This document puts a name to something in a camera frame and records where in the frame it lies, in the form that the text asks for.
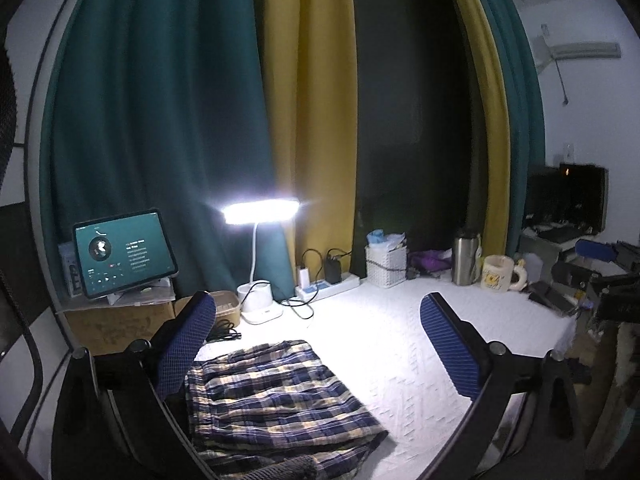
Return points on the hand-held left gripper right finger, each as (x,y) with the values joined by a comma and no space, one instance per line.
(450,345)

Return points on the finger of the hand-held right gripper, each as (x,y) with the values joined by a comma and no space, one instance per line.
(597,251)

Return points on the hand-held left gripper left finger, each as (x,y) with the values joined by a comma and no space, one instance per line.
(182,350)

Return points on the blue yellow plaid pants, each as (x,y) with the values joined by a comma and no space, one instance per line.
(280,395)

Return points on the black monitor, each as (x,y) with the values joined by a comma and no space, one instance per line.
(570,200)

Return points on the white textured table cloth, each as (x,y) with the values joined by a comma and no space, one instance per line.
(390,330)

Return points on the beige plastic container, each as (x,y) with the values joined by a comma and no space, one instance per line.
(225,305)

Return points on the cardboard box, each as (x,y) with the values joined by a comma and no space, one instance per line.
(115,322)

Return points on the purple cloth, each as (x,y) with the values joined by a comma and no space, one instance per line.
(430,262)

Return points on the stainless steel tumbler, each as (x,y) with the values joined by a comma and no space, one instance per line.
(466,260)

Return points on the white cartoon mug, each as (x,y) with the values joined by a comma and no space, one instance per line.
(497,272)

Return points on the white desk lamp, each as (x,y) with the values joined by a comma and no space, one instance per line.
(257,305)

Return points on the white woven basket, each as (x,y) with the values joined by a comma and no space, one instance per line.
(386,267)

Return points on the tablet with dark screen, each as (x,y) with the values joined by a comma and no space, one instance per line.
(125,252)

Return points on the blue tissue pack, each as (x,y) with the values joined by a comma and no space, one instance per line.
(385,240)

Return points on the white power strip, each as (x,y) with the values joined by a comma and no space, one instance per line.
(330,287)

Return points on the black charger adapter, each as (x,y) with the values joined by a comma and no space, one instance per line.
(333,270)

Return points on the white charger plug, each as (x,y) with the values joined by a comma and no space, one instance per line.
(304,275)

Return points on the yellow curtain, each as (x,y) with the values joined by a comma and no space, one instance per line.
(492,135)
(310,110)

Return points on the teal curtain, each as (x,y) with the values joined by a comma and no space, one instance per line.
(525,110)
(150,110)

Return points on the white air conditioner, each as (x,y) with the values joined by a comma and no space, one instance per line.
(580,52)

